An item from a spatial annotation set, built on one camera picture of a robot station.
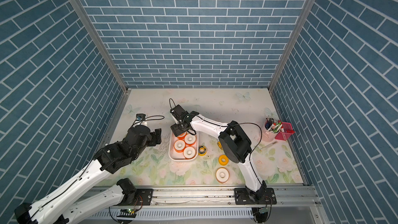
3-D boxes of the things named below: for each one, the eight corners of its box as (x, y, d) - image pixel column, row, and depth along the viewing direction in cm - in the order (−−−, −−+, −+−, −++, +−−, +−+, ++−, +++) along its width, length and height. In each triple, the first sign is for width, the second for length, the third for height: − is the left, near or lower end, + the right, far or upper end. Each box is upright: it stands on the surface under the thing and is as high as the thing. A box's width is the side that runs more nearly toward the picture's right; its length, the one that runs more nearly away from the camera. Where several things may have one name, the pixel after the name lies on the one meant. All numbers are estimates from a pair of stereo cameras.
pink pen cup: (260, 143, 94) (266, 133, 84) (257, 130, 100) (263, 120, 90) (275, 143, 94) (283, 133, 84) (271, 130, 100) (278, 120, 90)
